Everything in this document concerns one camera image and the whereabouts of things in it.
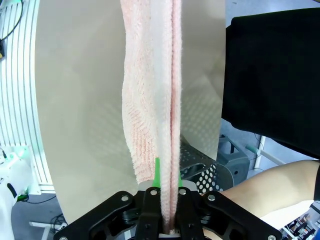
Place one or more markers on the pink terry towel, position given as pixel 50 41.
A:
pixel 150 75

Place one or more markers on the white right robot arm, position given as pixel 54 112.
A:
pixel 10 175

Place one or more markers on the person's left forearm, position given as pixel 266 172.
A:
pixel 275 190

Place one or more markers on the black perforated plastic basket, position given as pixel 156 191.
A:
pixel 217 167

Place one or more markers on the white metal frame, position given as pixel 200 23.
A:
pixel 258 160

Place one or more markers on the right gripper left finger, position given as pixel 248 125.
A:
pixel 147 207

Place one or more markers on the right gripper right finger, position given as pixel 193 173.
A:
pixel 190 212

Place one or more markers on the person in black t-shirt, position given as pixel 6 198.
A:
pixel 275 75

